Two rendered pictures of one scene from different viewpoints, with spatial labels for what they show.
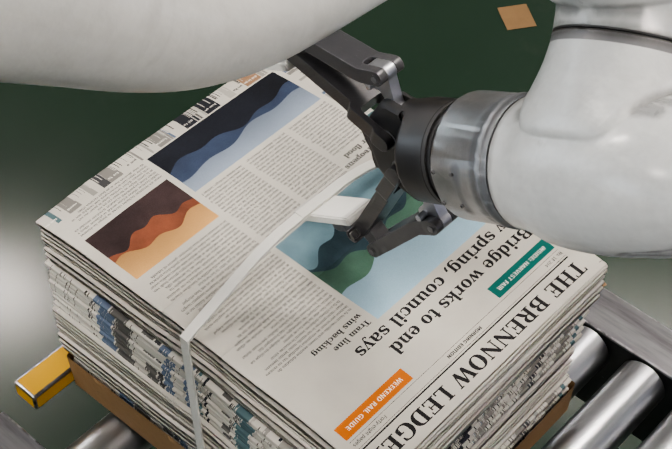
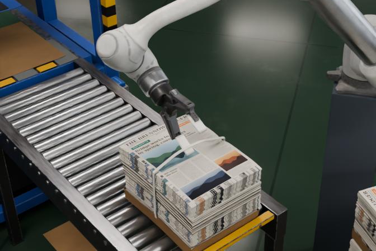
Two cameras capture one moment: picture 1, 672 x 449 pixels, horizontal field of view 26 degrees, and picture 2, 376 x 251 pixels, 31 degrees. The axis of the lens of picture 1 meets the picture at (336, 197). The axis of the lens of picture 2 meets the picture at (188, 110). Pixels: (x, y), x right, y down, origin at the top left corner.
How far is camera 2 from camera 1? 2.50 m
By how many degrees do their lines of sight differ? 98
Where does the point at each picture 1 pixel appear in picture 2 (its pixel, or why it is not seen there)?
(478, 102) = (157, 74)
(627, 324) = (97, 219)
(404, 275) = (169, 144)
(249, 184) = (203, 167)
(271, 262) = (201, 150)
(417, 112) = (168, 88)
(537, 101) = (150, 55)
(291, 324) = (198, 138)
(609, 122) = not seen: hidden behind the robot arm
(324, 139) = (181, 176)
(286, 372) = not seen: hidden behind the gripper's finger
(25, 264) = not seen: outside the picture
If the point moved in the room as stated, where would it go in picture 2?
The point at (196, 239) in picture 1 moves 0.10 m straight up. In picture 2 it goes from (219, 156) to (219, 131)
